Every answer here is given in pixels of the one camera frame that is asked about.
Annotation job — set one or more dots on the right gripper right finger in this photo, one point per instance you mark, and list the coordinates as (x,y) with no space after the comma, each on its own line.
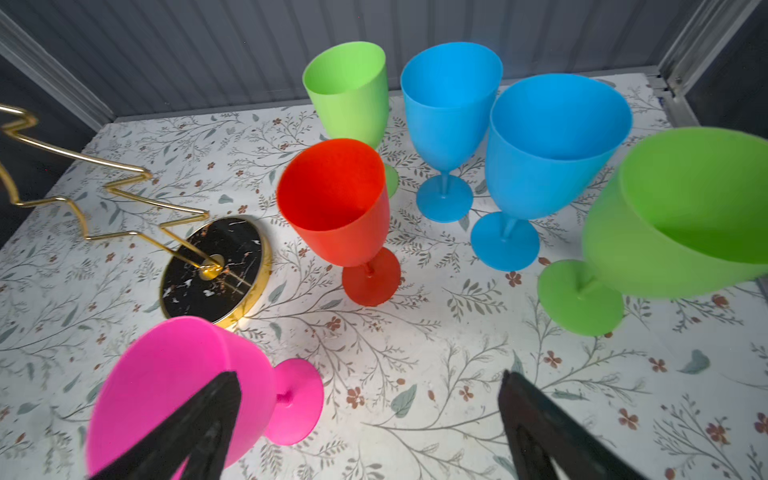
(542,437)

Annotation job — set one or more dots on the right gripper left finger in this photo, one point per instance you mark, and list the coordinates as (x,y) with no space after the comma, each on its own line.
(192,442)

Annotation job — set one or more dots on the pink wine glass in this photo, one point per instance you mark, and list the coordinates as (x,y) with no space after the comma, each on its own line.
(188,399)

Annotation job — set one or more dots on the red wine glass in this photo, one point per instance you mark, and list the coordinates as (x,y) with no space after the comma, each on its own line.
(334,195)

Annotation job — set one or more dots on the blue wine glass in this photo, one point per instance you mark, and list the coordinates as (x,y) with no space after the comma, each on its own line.
(448,91)
(550,135)

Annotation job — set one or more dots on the blue wine glass front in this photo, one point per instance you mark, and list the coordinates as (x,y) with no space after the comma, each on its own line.
(448,91)

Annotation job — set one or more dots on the light green wine glass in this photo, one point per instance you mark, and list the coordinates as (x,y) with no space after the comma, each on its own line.
(348,87)

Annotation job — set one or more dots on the gold wine glass rack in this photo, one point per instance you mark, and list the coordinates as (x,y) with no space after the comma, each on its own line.
(218,270)

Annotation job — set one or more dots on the floral table mat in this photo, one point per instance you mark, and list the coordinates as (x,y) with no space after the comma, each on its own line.
(678,389)

